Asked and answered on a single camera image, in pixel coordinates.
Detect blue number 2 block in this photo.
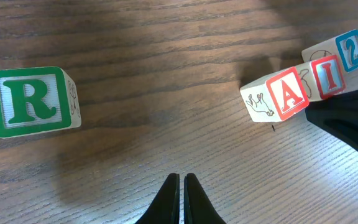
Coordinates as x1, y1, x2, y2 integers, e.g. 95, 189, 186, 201
301, 29, 358, 73

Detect red letter A block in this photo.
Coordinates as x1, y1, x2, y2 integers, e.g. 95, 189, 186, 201
240, 67, 310, 122

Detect green R block left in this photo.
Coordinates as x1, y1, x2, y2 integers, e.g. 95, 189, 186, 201
0, 67, 82, 138

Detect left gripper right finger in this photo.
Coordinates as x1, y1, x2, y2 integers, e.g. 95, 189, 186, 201
184, 173, 226, 224

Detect red letter I block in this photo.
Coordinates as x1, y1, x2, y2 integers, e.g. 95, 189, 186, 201
295, 55, 346, 102

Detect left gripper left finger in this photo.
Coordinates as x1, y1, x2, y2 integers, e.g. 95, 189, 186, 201
135, 173, 180, 224

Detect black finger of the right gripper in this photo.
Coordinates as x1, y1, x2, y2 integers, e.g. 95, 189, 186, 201
305, 90, 358, 151

